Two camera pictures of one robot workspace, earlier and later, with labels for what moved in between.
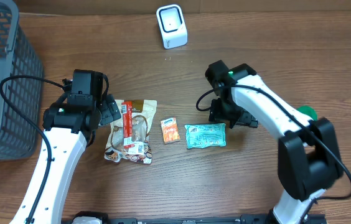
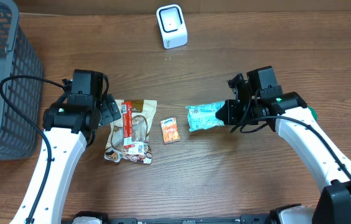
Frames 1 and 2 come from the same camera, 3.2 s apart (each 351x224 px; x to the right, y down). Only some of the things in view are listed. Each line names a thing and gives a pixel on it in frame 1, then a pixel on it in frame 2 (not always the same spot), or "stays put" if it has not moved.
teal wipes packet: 199,135 → 201,117
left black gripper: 109,110 stays put
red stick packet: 127,109 stays put
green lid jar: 309,111 stays put
